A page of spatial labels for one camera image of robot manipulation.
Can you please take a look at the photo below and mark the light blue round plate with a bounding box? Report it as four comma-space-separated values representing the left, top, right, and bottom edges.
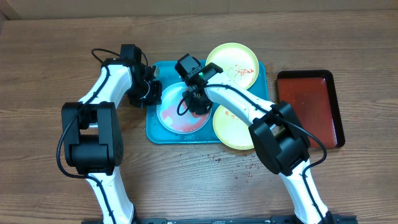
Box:
156, 82, 210, 134

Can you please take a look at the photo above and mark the yellow-green plate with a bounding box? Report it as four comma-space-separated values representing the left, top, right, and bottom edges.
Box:
213, 106, 254, 150
206, 42, 259, 89

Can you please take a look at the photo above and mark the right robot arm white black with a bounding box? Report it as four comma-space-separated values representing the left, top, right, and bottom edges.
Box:
175, 54, 333, 223

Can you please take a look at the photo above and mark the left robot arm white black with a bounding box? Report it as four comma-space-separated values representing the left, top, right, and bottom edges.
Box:
56, 44, 162, 223

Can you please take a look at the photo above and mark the black tray with red water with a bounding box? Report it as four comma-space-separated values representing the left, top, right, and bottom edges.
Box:
276, 70, 345, 149

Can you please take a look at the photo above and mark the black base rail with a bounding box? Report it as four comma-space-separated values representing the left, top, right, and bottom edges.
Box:
131, 214, 358, 224

